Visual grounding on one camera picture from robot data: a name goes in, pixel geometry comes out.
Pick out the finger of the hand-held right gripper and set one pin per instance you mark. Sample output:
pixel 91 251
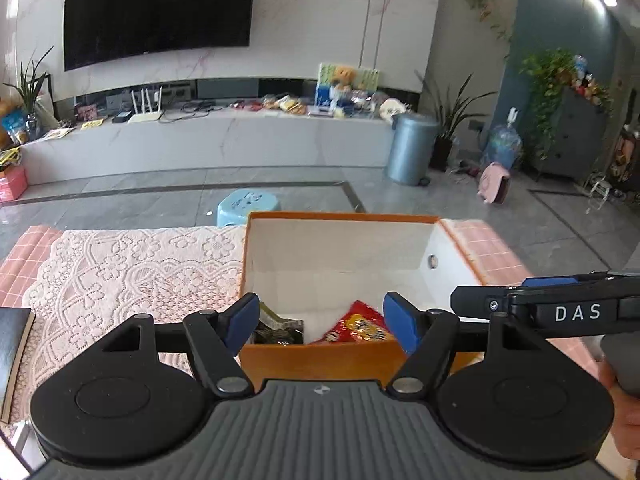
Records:
pixel 475 302
pixel 550 282

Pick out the white lace tablecloth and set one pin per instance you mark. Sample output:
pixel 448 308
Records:
pixel 125 270

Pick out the red snack packet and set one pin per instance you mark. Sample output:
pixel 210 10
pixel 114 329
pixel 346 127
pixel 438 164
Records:
pixel 360 327

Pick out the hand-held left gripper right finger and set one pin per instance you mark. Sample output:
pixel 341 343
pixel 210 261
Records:
pixel 400 322

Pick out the pile of snack packets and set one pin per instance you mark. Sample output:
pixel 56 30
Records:
pixel 280 104

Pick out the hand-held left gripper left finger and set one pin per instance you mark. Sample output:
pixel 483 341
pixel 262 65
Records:
pixel 245 322

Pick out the tall plant in black pot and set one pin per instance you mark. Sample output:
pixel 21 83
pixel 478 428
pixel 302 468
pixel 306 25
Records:
pixel 441 152

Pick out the grey cabinet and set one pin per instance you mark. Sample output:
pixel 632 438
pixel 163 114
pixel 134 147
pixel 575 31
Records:
pixel 575 140

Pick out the black television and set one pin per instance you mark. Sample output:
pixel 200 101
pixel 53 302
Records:
pixel 160 10

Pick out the green white display board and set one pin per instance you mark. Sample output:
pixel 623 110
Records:
pixel 370 77

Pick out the pile of plush toys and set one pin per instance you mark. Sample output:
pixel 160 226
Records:
pixel 585 82

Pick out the white router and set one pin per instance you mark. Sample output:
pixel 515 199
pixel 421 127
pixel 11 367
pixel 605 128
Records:
pixel 145 118

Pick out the pink box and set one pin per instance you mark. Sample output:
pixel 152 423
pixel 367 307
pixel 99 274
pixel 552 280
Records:
pixel 12 185

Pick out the white marble TV console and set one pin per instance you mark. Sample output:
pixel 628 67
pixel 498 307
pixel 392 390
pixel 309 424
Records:
pixel 225 142

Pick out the person's right hand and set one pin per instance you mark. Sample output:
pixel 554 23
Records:
pixel 627 425

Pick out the orange cardboard box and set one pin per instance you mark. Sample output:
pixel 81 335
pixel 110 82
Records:
pixel 325 362

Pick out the black notebook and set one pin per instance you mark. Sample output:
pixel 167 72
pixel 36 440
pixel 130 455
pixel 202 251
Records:
pixel 12 350

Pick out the trailing green plant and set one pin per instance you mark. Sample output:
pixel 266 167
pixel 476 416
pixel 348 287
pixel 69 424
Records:
pixel 547 75

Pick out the black set-top box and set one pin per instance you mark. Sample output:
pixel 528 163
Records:
pixel 121 117

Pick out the hanging vine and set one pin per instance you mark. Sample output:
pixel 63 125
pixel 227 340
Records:
pixel 482 0

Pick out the leafy plant in glass vase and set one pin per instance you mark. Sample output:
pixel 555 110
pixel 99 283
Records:
pixel 31 95

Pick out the blue water jug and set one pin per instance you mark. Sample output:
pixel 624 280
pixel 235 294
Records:
pixel 505 145

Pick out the brown teddy bear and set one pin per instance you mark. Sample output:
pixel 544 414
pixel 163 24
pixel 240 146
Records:
pixel 344 77

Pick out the blue plastic stool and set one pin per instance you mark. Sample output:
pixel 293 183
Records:
pixel 250 205

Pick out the blue snack bag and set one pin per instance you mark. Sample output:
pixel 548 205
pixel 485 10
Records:
pixel 14 121

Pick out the dark snack packet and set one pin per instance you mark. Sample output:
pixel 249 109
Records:
pixel 280 332

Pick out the blue box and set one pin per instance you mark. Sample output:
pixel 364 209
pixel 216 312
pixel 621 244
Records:
pixel 326 97

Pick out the grey-blue trash can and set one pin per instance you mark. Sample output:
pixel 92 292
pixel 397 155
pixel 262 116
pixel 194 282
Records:
pixel 411 150

